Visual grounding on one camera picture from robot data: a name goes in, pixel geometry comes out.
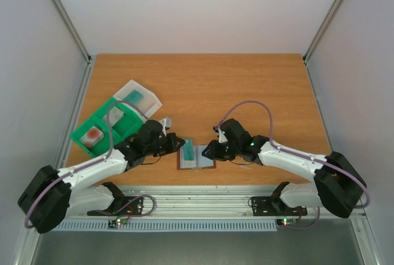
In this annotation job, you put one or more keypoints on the aluminium frame rail front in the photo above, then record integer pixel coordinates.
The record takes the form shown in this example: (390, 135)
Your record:
(191, 202)

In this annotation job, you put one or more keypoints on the left controller board with leds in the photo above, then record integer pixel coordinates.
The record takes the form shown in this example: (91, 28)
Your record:
(114, 224)

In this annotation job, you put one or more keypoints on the red spotted card in tray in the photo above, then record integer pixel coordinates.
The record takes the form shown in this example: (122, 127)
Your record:
(91, 137)

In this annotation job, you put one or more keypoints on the teal card in bin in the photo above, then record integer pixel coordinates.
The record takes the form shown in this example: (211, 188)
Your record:
(134, 97)

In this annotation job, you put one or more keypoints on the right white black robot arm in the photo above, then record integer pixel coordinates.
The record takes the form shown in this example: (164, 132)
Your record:
(333, 183)

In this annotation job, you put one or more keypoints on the white translucent plastic bin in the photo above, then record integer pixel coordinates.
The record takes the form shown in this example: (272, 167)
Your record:
(145, 102)

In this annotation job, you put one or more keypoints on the controller board with leds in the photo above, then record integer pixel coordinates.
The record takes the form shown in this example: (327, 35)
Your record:
(287, 221)
(114, 224)

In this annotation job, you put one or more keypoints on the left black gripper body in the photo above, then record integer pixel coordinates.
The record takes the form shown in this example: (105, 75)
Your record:
(165, 149)

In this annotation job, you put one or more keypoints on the aluminium corner post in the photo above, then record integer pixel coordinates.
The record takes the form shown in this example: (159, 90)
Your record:
(71, 29)
(327, 20)

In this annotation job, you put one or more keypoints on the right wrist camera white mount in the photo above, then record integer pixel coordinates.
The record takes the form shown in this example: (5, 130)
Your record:
(220, 134)

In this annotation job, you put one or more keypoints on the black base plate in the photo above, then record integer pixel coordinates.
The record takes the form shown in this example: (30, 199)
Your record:
(266, 206)
(126, 206)

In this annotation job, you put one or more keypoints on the right controller board with leds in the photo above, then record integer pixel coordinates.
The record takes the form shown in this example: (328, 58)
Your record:
(287, 221)

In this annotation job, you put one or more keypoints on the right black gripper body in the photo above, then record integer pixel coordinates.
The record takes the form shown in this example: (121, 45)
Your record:
(217, 149)

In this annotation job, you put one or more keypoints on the right aluminium corner post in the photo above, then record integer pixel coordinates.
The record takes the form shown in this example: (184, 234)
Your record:
(327, 20)

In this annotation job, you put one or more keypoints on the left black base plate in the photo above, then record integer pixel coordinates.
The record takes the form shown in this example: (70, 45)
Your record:
(126, 206)

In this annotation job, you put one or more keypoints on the teal card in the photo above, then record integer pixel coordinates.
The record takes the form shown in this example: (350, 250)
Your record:
(188, 150)
(134, 97)

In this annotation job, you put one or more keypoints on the grey slotted cable duct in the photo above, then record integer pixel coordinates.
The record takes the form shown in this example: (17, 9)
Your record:
(141, 225)

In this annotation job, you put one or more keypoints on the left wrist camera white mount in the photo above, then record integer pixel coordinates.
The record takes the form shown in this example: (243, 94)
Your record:
(166, 123)

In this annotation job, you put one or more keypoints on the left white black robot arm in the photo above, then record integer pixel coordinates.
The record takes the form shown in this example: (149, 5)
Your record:
(121, 157)

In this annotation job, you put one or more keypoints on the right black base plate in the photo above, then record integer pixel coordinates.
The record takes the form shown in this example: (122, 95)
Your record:
(266, 206)

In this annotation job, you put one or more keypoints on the left aluminium corner post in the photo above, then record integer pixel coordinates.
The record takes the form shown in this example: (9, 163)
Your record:
(71, 29)

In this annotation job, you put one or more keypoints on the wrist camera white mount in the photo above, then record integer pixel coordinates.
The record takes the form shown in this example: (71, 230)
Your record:
(166, 123)
(220, 134)

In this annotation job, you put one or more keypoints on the white patterned credit card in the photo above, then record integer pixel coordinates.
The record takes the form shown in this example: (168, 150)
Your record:
(115, 115)

